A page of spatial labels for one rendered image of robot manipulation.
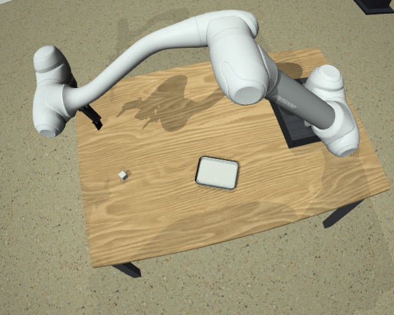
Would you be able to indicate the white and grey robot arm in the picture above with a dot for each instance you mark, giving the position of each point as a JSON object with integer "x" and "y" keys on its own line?
{"x": 244, "y": 72}

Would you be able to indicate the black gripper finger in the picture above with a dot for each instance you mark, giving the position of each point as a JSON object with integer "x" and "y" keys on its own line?
{"x": 90, "y": 113}

